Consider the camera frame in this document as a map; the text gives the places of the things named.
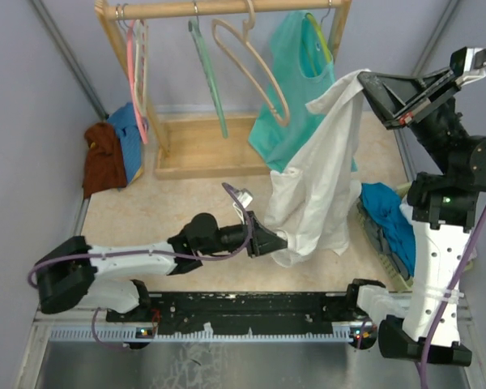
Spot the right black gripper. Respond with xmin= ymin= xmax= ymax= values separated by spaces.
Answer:
xmin=353 ymin=66 xmax=467 ymax=176

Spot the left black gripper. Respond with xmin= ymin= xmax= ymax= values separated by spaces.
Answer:
xmin=200 ymin=211 xmax=290 ymax=259

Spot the white t-shirt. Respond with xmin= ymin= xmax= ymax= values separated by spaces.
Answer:
xmin=264 ymin=71 xmax=364 ymax=267

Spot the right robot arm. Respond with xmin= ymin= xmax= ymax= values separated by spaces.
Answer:
xmin=349 ymin=68 xmax=486 ymax=366

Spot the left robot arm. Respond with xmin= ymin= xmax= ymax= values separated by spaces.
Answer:
xmin=28 ymin=212 xmax=288 ymax=322

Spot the yellow-green hanger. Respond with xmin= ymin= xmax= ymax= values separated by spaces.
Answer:
xmin=305 ymin=13 xmax=332 ymax=63

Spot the teal t-shirt on hanger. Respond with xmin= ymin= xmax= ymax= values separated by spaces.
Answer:
xmin=249 ymin=11 xmax=336 ymax=172

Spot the beige wooden hanger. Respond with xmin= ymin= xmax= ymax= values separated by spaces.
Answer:
xmin=211 ymin=0 xmax=291 ymax=129

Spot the green plastic hanger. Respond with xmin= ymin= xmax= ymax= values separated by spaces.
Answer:
xmin=188 ymin=1 xmax=228 ymax=139

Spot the cream plastic hanger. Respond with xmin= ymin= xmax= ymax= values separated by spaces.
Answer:
xmin=133 ymin=19 xmax=148 ymax=118

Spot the pink plastic hanger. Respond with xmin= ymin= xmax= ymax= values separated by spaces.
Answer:
xmin=126 ymin=19 xmax=148 ymax=144

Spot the wooden clothes rack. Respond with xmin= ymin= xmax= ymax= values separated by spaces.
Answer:
xmin=95 ymin=0 xmax=351 ymax=180

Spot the blue cloth in basket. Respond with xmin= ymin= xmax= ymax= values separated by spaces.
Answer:
xmin=360 ymin=182 xmax=416 ymax=280

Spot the grey cloth in basket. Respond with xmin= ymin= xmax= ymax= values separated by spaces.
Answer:
xmin=356 ymin=200 xmax=410 ymax=280

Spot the brown cloth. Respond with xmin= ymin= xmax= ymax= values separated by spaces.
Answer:
xmin=83 ymin=122 xmax=127 ymax=199

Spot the blue cloth by rack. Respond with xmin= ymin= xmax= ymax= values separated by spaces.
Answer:
xmin=106 ymin=102 xmax=143 ymax=185

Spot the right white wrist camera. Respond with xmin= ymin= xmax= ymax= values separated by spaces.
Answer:
xmin=450 ymin=47 xmax=486 ymax=87

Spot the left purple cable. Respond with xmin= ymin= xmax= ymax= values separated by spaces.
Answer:
xmin=27 ymin=182 xmax=254 ymax=353

